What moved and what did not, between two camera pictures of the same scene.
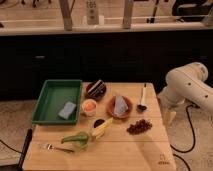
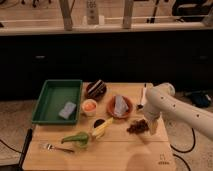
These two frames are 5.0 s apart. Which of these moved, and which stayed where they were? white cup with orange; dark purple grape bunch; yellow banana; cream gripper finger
Moved: cream gripper finger
Stayed: yellow banana; white cup with orange; dark purple grape bunch
